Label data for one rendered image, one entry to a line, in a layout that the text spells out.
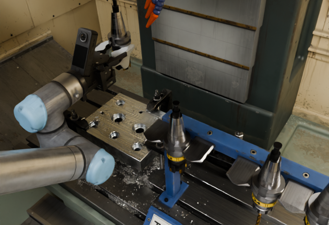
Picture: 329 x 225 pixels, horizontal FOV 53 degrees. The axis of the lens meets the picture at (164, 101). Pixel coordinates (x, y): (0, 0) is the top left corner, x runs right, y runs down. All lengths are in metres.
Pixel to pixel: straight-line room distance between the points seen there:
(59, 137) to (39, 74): 1.13
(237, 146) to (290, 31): 0.57
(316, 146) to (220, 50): 0.73
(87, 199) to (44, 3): 1.26
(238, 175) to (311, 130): 1.12
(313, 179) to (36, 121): 0.58
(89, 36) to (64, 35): 1.34
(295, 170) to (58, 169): 0.47
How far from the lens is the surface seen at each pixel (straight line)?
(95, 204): 1.07
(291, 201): 0.69
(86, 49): 0.82
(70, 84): 0.80
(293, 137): 1.75
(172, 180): 0.97
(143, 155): 1.04
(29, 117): 0.75
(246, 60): 1.26
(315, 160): 1.68
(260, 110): 1.40
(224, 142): 0.75
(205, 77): 1.41
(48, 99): 0.77
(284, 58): 1.25
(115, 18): 0.89
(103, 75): 0.86
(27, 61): 1.97
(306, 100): 1.76
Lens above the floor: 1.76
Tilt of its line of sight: 39 degrees down
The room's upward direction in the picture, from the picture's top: 3 degrees counter-clockwise
